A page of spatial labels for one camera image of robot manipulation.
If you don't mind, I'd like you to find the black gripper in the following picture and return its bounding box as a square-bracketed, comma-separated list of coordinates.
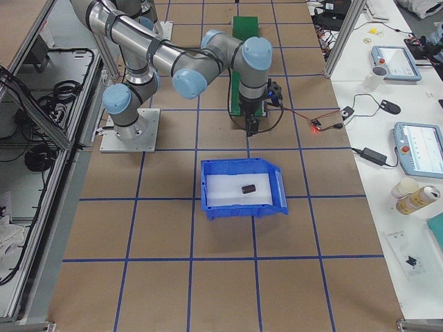
[239, 96, 262, 137]

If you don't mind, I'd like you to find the brown cylindrical capacitor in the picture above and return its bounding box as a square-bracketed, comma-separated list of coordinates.
[241, 185, 256, 194]

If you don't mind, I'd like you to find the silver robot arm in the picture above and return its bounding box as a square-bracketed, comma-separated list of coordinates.
[71, 1, 282, 140]

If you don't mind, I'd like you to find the blue plastic bin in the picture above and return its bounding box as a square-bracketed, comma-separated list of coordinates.
[200, 158, 288, 220]

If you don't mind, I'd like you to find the small motor controller board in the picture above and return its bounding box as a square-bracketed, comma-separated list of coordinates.
[309, 118, 322, 133]

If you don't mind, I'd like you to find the white foam bin liner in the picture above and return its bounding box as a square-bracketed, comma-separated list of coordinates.
[203, 173, 272, 207]

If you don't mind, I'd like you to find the green conveyor belt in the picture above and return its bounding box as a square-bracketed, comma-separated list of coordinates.
[230, 16, 272, 118]

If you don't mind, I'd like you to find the black power brick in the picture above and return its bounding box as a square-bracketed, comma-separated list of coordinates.
[361, 147, 387, 166]

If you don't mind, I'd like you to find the white cup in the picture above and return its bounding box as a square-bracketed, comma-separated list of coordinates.
[362, 66, 388, 91]

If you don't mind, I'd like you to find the black mouse device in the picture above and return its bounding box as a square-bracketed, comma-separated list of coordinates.
[379, 100, 401, 115]

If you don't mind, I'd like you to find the upper teach pendant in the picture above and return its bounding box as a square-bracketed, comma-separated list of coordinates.
[371, 46, 422, 82]

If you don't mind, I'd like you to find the teach pendant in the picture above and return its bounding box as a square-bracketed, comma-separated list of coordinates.
[393, 122, 442, 178]
[371, 46, 422, 82]

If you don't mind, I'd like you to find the beige paper cup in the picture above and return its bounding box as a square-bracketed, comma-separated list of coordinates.
[391, 177, 419, 199]

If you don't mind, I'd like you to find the lower teach pendant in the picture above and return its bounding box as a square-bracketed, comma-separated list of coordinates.
[393, 122, 442, 178]

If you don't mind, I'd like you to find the person at desk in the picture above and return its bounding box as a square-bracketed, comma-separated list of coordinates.
[424, 22, 442, 55]

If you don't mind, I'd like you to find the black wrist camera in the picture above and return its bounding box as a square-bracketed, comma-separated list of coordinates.
[266, 79, 283, 107]

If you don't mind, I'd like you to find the red black conveyor wire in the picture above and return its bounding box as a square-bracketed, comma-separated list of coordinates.
[265, 100, 343, 132]

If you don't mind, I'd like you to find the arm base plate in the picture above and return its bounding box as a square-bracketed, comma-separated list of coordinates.
[100, 108, 161, 153]
[152, 21, 173, 42]

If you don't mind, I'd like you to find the aluminium frame post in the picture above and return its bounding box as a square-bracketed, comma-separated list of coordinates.
[323, 0, 366, 78]

